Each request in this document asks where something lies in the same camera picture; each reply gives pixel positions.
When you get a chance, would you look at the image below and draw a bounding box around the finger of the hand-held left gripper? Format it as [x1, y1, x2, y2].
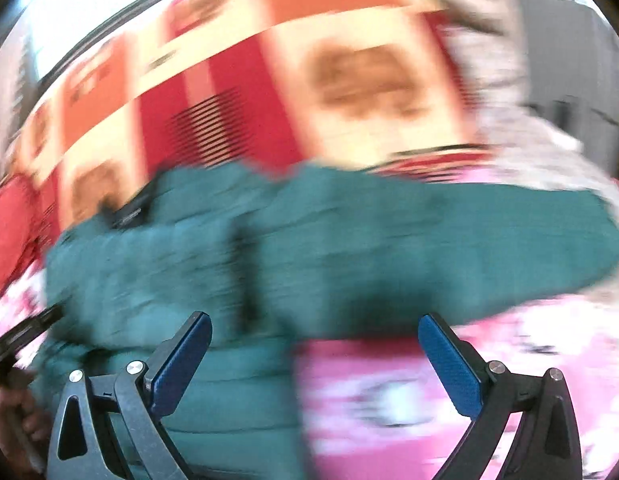
[0, 305, 65, 358]

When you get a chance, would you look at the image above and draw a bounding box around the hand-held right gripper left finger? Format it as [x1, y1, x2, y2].
[46, 311, 212, 480]

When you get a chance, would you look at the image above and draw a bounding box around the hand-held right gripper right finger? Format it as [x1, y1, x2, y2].
[418, 313, 583, 480]

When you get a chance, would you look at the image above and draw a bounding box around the green quilted jacket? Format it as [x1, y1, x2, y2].
[32, 160, 619, 480]

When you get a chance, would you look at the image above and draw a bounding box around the person's left hand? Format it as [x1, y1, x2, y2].
[0, 385, 52, 476]

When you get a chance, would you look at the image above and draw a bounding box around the pink penguin print blanket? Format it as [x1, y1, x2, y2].
[0, 162, 619, 480]

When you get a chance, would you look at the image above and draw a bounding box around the red orange checkered rose blanket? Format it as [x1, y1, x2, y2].
[9, 0, 496, 242]

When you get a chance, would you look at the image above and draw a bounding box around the window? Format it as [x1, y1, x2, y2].
[19, 0, 225, 88]

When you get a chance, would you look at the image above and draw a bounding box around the white cabinet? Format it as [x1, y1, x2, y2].
[514, 0, 619, 177]

